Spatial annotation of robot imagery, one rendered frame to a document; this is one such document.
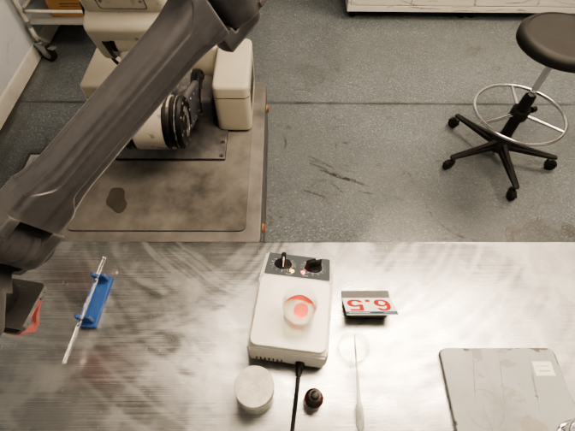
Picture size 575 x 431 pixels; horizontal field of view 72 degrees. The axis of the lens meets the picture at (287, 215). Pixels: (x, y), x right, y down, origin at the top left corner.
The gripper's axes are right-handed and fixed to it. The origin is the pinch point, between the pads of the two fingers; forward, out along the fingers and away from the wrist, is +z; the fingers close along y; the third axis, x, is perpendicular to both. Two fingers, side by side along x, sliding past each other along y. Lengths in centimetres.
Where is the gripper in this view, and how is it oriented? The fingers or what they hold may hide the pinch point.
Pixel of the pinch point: (22, 323)
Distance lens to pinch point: 73.9
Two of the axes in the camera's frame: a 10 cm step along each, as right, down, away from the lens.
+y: 9.8, 1.8, 0.4
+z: -1.4, 5.8, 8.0
